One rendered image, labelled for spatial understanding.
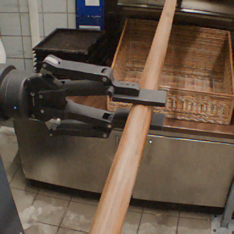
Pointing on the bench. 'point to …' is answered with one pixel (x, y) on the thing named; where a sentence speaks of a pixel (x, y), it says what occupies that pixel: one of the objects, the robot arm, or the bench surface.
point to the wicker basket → (122, 55)
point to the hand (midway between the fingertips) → (140, 108)
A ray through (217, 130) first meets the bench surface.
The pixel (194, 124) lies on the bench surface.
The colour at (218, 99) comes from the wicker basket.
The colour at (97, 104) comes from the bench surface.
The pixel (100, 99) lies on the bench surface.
